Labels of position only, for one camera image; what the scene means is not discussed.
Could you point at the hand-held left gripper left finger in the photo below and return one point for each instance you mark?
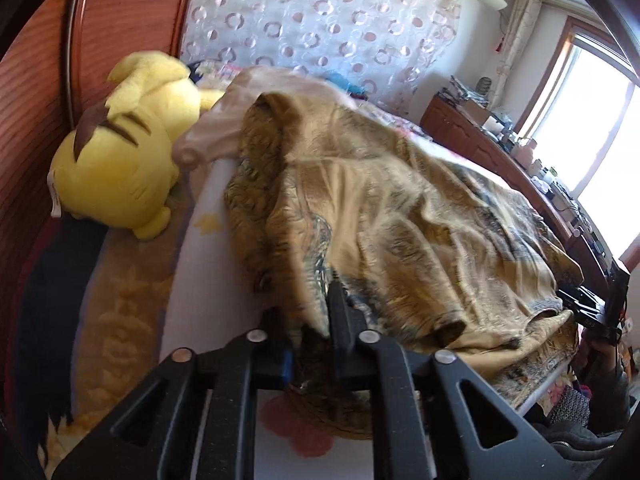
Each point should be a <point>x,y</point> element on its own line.
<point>285,366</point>

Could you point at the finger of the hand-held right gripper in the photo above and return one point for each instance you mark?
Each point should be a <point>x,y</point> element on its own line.
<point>577,298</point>
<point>592,321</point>

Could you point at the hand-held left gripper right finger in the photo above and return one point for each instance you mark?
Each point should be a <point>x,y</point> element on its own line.
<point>341,330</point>

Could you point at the gold paisley patterned garment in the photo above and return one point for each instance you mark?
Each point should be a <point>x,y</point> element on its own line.
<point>400,240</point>

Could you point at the person's right forearm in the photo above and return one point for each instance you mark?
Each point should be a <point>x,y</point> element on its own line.
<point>617,400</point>

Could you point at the person's right hand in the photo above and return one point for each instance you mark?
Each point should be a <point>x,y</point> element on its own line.
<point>602,357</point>

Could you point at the brown wooden cabinet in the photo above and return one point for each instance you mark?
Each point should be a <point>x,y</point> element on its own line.
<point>495,160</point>

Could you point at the wooden framed window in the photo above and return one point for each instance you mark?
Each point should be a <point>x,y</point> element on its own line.
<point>595,125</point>

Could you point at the navy yellow floral blanket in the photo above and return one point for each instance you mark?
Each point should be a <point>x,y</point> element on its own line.
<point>100,310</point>

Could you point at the cardboard box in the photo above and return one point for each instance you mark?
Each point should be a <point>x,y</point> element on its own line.
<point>475,112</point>

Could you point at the pile of silver papers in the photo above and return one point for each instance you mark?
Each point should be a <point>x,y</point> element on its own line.
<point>465,91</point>

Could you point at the small blue toy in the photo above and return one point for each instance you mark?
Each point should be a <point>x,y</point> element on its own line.
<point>345,84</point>

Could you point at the yellow plush toy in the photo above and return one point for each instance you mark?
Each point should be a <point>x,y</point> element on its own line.
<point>125,160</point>

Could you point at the pale window curtain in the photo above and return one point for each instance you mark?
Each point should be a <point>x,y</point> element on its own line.
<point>522,30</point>

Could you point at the sheer circle-patterned curtain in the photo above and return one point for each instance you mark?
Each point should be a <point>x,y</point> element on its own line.
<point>325,15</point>

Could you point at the reddish wooden headboard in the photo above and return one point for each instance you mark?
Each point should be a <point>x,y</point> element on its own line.
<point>35,85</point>

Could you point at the red wall ornament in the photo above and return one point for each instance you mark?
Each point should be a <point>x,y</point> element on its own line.
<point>500,45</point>

